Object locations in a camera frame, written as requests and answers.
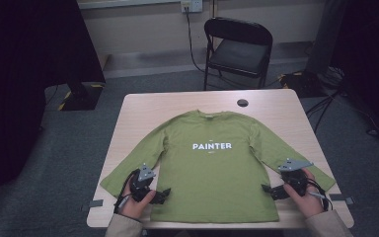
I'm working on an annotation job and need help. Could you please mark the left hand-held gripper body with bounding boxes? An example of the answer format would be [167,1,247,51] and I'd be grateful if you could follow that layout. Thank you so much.
[129,163,157,202]

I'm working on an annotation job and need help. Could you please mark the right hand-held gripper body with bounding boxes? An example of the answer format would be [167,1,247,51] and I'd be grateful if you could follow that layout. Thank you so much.
[277,157,314,198]

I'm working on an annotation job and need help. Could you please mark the green long-sleeved shirt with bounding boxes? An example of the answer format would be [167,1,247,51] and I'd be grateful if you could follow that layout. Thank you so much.
[99,109,337,224]

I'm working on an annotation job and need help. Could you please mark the person's left hand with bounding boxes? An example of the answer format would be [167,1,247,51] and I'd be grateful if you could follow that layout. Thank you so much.
[120,180,158,220]

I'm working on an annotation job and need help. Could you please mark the person's right hand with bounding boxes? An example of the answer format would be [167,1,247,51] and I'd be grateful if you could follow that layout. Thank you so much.
[282,168,326,219]

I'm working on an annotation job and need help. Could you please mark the grey tape strip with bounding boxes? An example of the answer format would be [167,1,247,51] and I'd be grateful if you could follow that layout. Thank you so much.
[81,198,105,212]
[329,193,355,205]

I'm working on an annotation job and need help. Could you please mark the dark box with yellow tape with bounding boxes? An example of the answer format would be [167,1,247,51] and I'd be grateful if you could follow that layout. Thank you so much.
[277,70,328,99]

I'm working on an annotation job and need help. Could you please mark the black stand base yellow tape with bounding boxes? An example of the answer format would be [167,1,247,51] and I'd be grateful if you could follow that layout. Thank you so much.
[57,82,105,112]

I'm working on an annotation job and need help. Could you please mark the black folding chair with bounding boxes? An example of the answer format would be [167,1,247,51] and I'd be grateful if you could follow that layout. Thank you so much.
[203,17,274,92]

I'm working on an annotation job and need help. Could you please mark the dark curtain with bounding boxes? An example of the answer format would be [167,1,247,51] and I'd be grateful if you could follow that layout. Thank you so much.
[304,0,379,141]

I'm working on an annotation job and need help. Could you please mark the black curtain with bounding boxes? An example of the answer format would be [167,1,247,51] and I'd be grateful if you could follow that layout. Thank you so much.
[0,0,107,221]

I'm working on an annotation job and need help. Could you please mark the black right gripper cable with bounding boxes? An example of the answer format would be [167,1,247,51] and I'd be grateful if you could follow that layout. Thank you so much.
[304,177,335,212]

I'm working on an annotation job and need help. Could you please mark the black floor cables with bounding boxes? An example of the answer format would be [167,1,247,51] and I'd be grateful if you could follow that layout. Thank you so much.
[305,89,343,133]

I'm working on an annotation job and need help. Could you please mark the black power cable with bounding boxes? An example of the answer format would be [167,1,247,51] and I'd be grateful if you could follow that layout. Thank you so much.
[184,5,211,75]

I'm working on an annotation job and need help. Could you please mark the white wall socket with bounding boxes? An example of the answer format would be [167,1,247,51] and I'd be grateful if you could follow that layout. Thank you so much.
[180,0,203,14]

